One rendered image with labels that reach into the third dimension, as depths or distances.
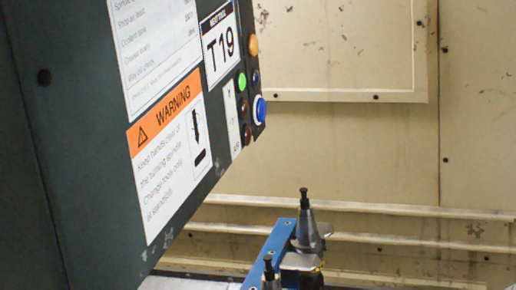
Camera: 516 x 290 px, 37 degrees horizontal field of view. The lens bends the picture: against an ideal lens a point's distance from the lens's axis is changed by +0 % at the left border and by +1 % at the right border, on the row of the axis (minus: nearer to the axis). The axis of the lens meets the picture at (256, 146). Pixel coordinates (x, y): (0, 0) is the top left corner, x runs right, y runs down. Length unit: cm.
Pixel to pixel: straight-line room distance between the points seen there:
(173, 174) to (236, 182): 113
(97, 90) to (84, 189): 7
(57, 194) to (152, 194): 14
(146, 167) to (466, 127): 109
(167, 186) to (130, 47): 14
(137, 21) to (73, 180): 15
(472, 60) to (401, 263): 52
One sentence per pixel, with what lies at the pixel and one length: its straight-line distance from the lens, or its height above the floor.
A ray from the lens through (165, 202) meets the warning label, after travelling 68.
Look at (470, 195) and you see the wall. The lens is 171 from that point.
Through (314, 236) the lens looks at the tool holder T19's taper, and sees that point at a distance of 137.
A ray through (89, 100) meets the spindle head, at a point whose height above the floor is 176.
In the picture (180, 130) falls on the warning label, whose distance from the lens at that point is 70.
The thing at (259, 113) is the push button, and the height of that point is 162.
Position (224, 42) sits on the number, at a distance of 80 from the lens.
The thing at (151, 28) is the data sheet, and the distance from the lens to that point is 65.
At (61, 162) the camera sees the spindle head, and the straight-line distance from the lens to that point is 53.
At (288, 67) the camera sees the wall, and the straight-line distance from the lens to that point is 165.
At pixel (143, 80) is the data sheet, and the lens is 63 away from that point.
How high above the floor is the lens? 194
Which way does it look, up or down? 24 degrees down
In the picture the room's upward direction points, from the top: 6 degrees counter-clockwise
